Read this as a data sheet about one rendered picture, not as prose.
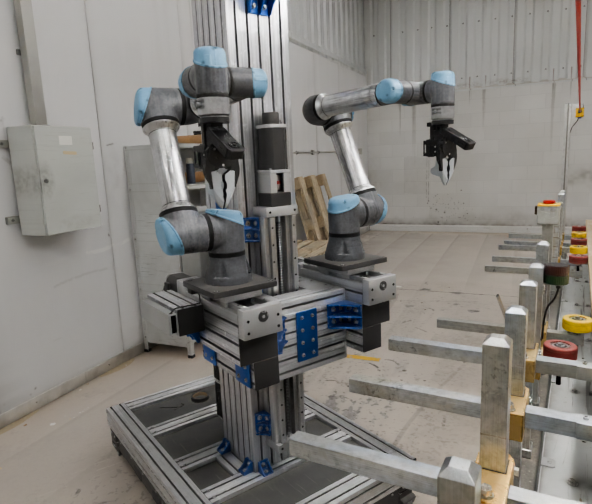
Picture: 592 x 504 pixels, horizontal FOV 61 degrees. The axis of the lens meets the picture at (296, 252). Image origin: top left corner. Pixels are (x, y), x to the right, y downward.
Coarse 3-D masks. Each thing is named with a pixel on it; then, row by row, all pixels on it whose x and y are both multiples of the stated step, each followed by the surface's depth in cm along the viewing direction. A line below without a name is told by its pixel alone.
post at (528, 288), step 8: (528, 280) 112; (520, 288) 112; (528, 288) 111; (536, 288) 110; (520, 296) 112; (528, 296) 111; (536, 296) 111; (520, 304) 112; (528, 304) 112; (536, 304) 113; (528, 312) 112; (528, 320) 112; (528, 328) 112; (528, 336) 113; (528, 344) 113; (528, 384) 115; (528, 432) 117; (528, 440) 117; (528, 448) 117
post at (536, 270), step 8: (536, 264) 133; (536, 272) 133; (536, 280) 133; (536, 312) 134; (536, 320) 135; (536, 328) 135; (536, 336) 136; (536, 384) 138; (536, 392) 138; (536, 400) 139
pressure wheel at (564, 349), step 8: (544, 344) 132; (552, 344) 132; (560, 344) 130; (568, 344) 131; (544, 352) 131; (552, 352) 129; (560, 352) 128; (568, 352) 127; (576, 352) 128; (560, 376) 132; (560, 384) 132
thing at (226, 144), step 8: (208, 128) 115; (216, 128) 116; (224, 128) 117; (208, 136) 115; (216, 136) 113; (224, 136) 114; (232, 136) 115; (216, 144) 113; (224, 144) 110; (232, 144) 110; (240, 144) 113; (224, 152) 110; (232, 152) 110; (240, 152) 111
